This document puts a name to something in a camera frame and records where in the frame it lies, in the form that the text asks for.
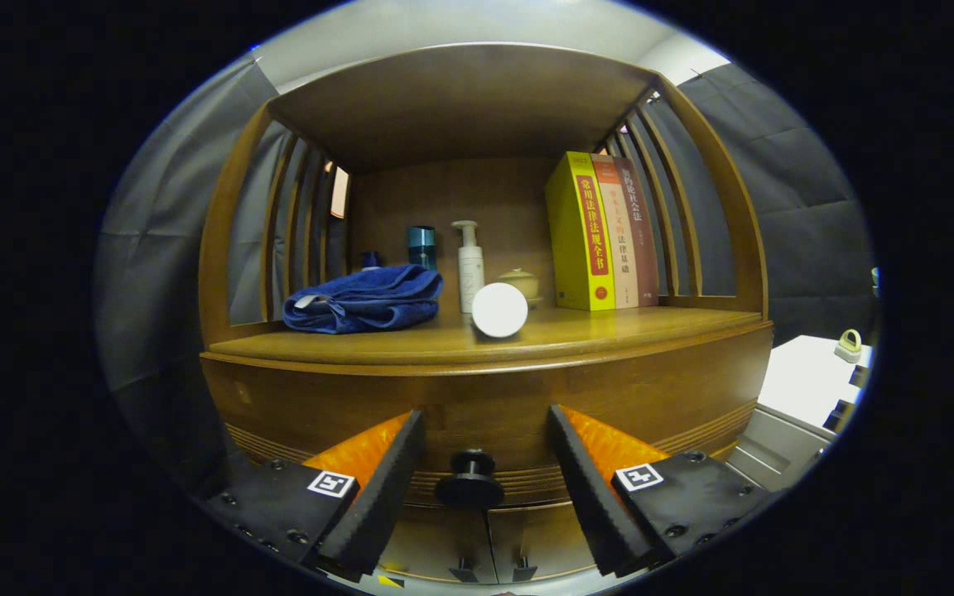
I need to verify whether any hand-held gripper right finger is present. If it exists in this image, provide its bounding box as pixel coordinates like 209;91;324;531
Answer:
547;404;780;578

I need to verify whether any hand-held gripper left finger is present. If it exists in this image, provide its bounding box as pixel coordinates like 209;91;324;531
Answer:
204;410;426;583

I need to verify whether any wooden drawer with black knob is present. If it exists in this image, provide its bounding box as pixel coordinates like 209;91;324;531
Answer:
202;323;773;509

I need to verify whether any white and green tube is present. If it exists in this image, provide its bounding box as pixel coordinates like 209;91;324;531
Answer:
471;282;529;339

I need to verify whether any wooden cabinet door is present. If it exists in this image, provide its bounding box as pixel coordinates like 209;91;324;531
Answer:
378;505;499;584

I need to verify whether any white cabinet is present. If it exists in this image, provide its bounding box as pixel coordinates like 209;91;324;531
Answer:
725;335;871;489

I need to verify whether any brown wooden cabinet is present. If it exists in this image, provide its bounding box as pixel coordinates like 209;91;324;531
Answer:
198;41;774;584

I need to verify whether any folded blue towel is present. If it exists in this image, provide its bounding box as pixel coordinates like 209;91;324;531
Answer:
282;264;445;335

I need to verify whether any white pump bottle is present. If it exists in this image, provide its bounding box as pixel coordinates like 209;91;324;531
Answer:
452;220;485;314

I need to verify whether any teal bottle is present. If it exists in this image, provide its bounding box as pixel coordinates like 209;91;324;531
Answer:
407;225;436;272

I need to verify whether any yellow book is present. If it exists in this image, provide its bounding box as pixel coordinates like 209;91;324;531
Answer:
545;151;616;312

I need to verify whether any brown book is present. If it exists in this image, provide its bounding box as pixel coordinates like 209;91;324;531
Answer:
618;157;660;307

